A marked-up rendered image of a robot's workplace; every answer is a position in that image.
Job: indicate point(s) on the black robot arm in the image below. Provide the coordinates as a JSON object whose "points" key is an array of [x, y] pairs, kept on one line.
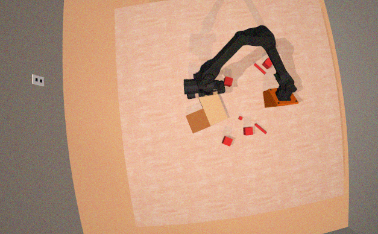
{"points": [[204, 79]]}

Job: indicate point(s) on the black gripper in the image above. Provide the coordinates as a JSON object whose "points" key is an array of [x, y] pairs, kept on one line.
{"points": [[201, 93]]}

